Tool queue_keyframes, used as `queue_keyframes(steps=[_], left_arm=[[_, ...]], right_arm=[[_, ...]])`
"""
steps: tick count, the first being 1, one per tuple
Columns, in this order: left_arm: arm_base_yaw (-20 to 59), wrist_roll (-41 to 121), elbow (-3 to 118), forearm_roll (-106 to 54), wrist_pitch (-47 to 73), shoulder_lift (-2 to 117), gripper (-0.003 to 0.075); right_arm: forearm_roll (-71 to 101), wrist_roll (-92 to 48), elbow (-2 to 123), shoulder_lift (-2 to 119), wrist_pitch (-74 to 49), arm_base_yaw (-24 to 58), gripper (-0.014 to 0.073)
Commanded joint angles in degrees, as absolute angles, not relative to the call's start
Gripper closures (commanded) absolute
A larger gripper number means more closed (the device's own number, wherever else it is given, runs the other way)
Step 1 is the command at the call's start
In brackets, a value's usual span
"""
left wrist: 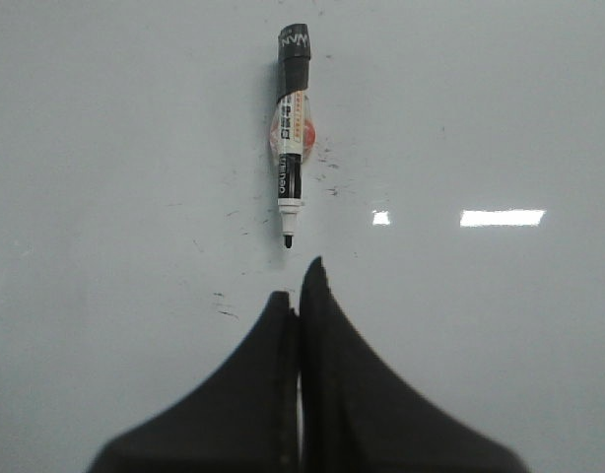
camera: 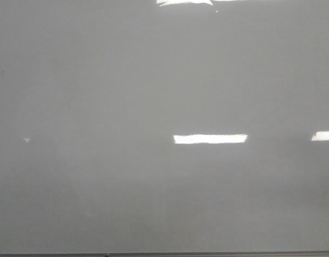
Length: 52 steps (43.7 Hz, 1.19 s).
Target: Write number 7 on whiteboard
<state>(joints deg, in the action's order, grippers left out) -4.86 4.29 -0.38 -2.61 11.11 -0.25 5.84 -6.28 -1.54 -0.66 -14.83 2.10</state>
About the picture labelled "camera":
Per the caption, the white glossy whiteboard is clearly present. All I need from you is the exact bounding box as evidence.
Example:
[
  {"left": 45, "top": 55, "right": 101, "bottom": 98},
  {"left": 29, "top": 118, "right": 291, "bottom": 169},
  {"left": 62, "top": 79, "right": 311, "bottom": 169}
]
[{"left": 0, "top": 1, "right": 329, "bottom": 254}]

